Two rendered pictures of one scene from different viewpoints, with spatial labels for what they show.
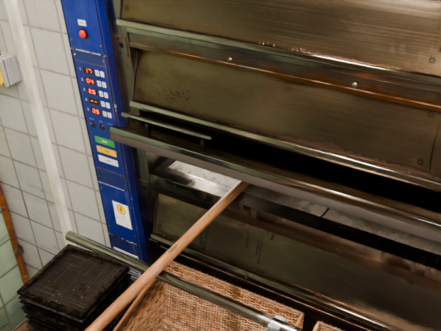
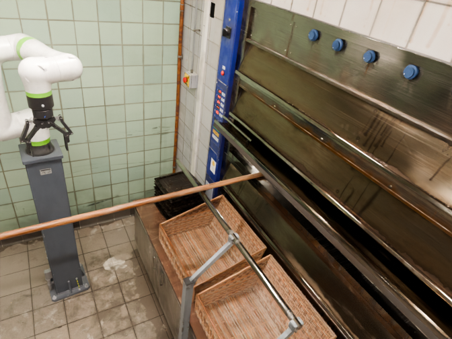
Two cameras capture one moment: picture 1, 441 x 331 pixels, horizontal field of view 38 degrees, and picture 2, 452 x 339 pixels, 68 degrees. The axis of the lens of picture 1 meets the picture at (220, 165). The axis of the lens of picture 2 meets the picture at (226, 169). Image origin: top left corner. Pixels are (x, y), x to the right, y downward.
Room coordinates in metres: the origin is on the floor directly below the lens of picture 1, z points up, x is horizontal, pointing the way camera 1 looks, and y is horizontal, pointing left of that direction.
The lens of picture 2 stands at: (0.01, -0.43, 2.29)
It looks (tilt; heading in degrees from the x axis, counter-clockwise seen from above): 33 degrees down; 20
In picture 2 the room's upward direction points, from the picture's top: 9 degrees clockwise
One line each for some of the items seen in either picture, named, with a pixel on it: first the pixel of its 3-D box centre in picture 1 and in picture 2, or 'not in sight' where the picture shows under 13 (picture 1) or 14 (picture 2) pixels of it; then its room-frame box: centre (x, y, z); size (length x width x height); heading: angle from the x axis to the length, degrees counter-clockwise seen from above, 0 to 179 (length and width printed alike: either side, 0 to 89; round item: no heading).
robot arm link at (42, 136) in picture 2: not in sight; (32, 126); (1.11, 1.14, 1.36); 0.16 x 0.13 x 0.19; 164
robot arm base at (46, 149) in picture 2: not in sight; (38, 140); (1.16, 1.18, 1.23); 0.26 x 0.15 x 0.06; 57
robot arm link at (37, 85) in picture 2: not in sight; (38, 75); (0.87, 0.71, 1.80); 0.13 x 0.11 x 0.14; 164
